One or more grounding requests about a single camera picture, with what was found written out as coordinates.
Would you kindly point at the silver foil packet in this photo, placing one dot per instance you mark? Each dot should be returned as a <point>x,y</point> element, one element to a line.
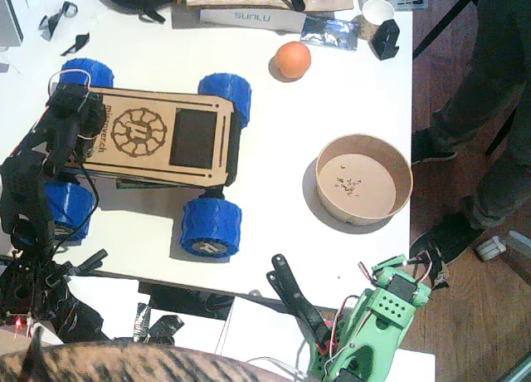
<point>327,33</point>

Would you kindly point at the brown black striped fur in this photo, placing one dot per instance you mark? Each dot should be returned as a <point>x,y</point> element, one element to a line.
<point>124,363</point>

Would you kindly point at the paper cup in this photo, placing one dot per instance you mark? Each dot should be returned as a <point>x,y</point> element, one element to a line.
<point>377,10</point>

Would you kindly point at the brown paper bowl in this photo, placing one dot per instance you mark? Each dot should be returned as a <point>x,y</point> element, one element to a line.
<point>357,187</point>

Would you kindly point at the blue rover wheel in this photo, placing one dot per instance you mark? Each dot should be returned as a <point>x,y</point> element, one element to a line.
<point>95,72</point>
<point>211,228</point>
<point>232,91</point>
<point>70,207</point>

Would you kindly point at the black glasses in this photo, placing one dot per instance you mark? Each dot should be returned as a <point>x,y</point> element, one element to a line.
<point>68,10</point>

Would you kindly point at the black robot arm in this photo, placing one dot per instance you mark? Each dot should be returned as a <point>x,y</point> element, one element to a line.
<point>20,182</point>

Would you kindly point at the black plastic holder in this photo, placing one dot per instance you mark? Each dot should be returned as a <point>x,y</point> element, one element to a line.
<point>386,41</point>

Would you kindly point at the grey device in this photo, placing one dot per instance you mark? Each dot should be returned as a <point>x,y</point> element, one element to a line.
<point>8,25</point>

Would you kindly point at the crumpled black plastic bag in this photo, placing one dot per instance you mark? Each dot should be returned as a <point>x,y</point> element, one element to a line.
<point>83,319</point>

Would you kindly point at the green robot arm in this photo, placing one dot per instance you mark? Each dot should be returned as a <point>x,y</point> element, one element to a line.
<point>386,328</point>

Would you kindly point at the white SUNLU box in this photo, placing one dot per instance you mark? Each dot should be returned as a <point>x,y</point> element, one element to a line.
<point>257,23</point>

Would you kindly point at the black foil packet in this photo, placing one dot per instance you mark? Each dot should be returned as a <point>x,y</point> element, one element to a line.
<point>166,328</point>
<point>142,321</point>

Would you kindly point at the dark trouser leg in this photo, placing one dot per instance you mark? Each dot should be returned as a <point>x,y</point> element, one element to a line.
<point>489,45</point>
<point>506,174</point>

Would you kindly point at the black clamp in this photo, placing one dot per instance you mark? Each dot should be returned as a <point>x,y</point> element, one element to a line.
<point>89,261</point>

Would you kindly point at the black shoe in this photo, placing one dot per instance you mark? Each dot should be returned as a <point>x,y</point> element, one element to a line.
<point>431,147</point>
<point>448,232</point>

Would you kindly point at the orange fruit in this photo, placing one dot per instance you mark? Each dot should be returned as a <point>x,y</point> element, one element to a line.
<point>292,59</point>

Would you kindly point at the black metal bar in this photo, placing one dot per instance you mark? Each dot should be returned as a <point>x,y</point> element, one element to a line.
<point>439,35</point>

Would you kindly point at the white plug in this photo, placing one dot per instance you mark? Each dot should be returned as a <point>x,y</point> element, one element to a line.
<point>491,248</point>

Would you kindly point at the black plastic piece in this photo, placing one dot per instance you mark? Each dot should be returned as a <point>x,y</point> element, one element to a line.
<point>81,41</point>

